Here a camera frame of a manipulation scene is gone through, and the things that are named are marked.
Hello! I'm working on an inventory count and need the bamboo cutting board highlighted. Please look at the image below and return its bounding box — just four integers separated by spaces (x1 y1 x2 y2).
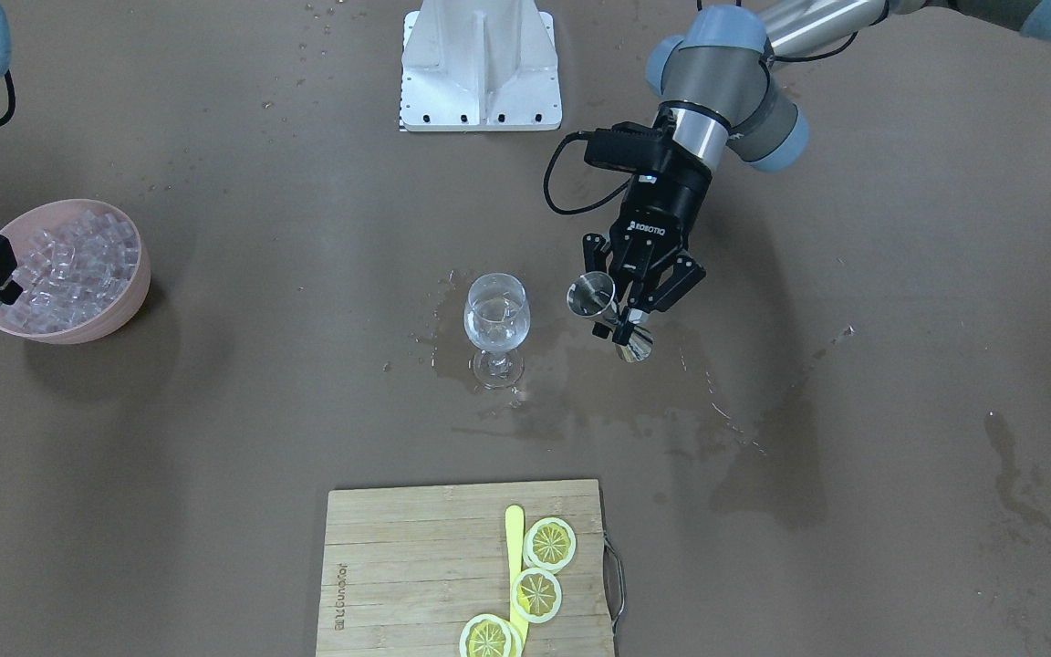
316 479 617 656

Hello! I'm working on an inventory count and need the lemon slice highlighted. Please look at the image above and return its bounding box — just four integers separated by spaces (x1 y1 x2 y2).
456 614 523 657
523 516 578 574
510 567 564 624

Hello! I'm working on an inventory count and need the lemon slice far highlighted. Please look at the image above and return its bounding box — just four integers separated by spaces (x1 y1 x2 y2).
523 516 578 574

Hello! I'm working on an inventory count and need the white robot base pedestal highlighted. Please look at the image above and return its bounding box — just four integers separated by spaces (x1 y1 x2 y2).
398 1 563 132

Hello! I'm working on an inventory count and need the steel double jigger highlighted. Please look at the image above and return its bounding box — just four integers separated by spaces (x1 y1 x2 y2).
566 271 653 363

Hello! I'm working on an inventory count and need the lemon slice near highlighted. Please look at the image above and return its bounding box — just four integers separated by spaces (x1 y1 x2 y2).
456 614 523 657

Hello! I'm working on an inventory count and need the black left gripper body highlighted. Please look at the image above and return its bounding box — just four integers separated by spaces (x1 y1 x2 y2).
609 168 712 286

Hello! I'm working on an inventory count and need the pink bowl of ice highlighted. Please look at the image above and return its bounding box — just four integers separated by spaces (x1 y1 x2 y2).
0 199 151 345

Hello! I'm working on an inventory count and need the yellow plastic knife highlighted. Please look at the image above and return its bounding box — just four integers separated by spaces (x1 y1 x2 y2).
504 505 529 656

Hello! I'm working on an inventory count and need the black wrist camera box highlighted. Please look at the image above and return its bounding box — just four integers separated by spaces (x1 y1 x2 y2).
583 123 671 174

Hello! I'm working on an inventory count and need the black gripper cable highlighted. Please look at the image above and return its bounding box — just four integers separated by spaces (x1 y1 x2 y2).
543 130 633 217

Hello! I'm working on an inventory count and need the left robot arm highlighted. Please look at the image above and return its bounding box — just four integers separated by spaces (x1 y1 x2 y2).
566 1 926 360

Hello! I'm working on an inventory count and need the clear wine glass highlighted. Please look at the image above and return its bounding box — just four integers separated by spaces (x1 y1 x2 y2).
463 273 531 390

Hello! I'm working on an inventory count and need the lemon slice middle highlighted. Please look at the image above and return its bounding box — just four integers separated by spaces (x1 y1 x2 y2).
510 567 564 624

